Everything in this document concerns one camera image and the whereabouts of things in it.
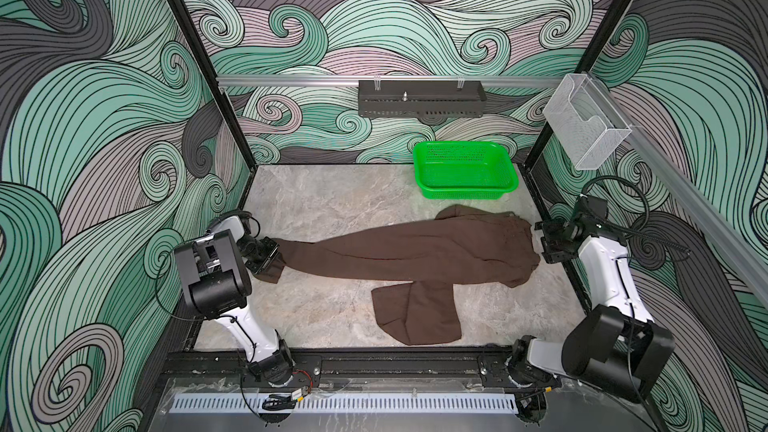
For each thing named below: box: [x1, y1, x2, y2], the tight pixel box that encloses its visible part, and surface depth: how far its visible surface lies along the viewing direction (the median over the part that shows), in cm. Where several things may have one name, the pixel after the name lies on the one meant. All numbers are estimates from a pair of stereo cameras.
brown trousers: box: [256, 204, 541, 346], surface depth 91 cm
